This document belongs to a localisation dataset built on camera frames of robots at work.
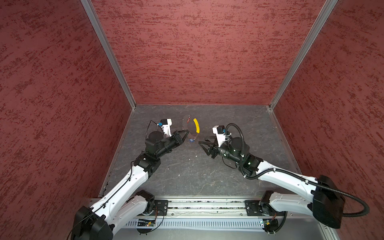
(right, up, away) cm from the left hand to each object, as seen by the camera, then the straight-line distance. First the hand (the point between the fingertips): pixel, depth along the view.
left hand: (190, 134), depth 72 cm
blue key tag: (+1, -4, +5) cm, 6 cm away
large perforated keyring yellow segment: (+4, +4, +4) cm, 7 cm away
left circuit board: (-22, -44, 0) cm, 50 cm away
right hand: (+5, -5, -1) cm, 7 cm away
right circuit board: (+39, -44, -3) cm, 59 cm away
